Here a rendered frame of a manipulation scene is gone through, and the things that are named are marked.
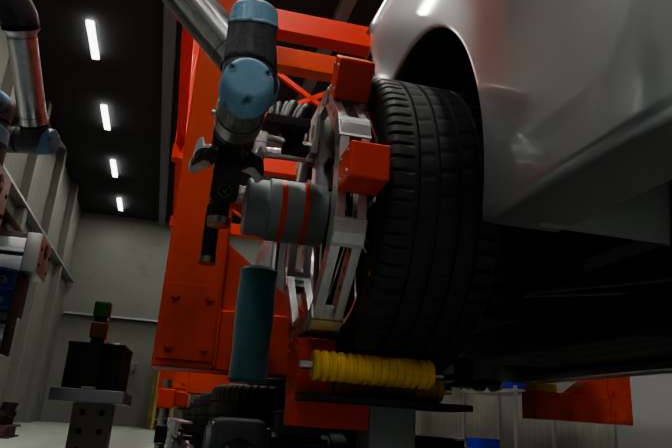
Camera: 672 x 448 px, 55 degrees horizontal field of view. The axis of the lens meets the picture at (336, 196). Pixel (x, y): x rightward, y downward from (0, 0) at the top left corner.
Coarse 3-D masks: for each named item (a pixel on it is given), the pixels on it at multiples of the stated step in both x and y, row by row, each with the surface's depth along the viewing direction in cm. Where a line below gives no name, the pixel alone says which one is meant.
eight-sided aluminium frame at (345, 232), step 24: (312, 120) 160; (336, 120) 130; (360, 120) 129; (336, 144) 127; (336, 168) 126; (336, 192) 122; (336, 216) 120; (360, 216) 121; (336, 240) 120; (360, 240) 120; (288, 264) 166; (288, 288) 161; (336, 288) 129; (288, 312) 156; (312, 312) 127; (336, 312) 127; (312, 336) 145
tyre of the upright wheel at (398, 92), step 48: (384, 96) 131; (432, 96) 135; (384, 144) 125; (432, 144) 124; (480, 144) 127; (384, 192) 120; (432, 192) 120; (480, 192) 123; (384, 240) 118; (432, 240) 120; (480, 240) 121; (384, 288) 119; (432, 288) 121; (480, 288) 123; (336, 336) 140; (384, 336) 126; (432, 336) 126
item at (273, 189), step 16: (256, 192) 139; (272, 192) 140; (288, 192) 141; (304, 192) 142; (320, 192) 143; (256, 208) 138; (272, 208) 139; (288, 208) 139; (304, 208) 140; (320, 208) 141; (256, 224) 140; (272, 224) 139; (288, 224) 140; (304, 224) 140; (320, 224) 141; (272, 240) 144; (288, 240) 143; (304, 240) 143; (320, 240) 143
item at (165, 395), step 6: (162, 390) 278; (168, 390) 279; (174, 390) 280; (156, 396) 280; (162, 396) 278; (168, 396) 278; (174, 396) 279; (180, 396) 282; (186, 396) 285; (162, 402) 277; (168, 402) 277; (174, 402) 280; (180, 402) 282; (186, 402) 284; (180, 408) 298
